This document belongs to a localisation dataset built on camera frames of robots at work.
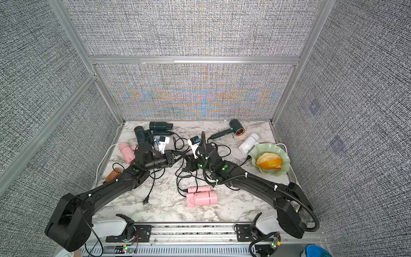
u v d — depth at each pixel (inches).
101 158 40.5
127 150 39.1
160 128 43.4
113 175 35.0
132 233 27.9
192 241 28.7
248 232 29.3
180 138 43.2
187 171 36.9
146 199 32.9
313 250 24.3
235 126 44.6
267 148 39.5
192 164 26.5
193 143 26.2
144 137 41.7
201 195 31.5
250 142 39.4
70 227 15.9
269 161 35.4
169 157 27.6
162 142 29.4
